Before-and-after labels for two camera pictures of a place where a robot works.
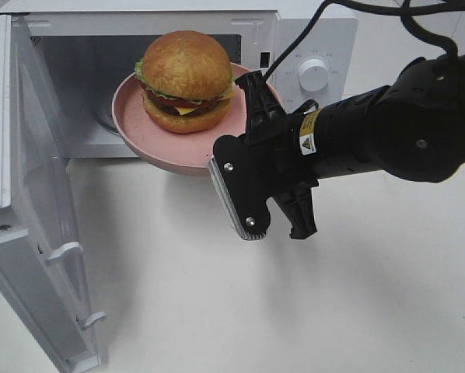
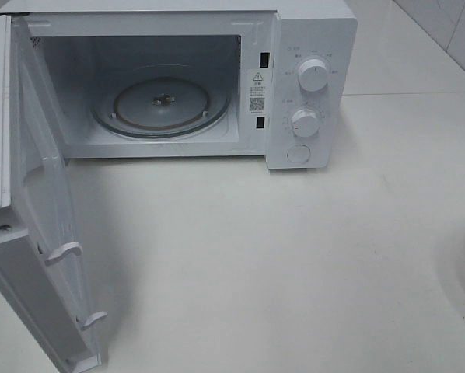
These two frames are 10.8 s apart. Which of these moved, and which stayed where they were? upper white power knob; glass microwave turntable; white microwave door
Moved: glass microwave turntable
Stayed: white microwave door; upper white power knob
